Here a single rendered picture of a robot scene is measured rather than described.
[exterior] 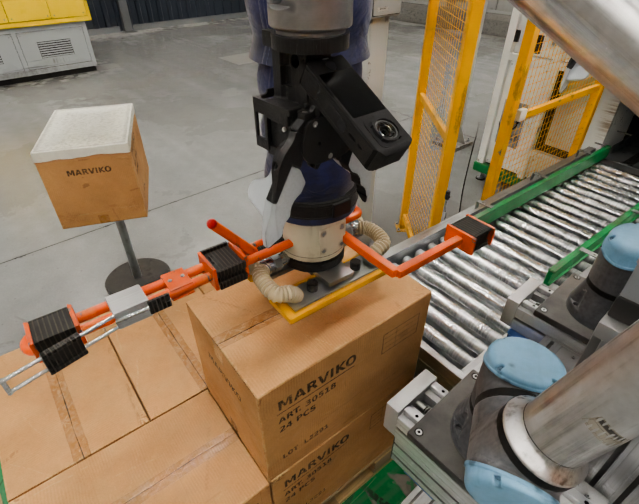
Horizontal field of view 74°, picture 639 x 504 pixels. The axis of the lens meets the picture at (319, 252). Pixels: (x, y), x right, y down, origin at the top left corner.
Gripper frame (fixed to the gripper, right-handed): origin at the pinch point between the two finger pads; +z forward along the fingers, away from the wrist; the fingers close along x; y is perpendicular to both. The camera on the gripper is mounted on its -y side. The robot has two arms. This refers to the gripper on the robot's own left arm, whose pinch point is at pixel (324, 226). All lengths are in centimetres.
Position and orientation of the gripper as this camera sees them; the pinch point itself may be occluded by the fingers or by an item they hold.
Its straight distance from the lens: 49.0
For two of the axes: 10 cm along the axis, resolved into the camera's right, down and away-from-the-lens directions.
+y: -6.6, -4.5, 6.0
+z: 0.0, 8.0, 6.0
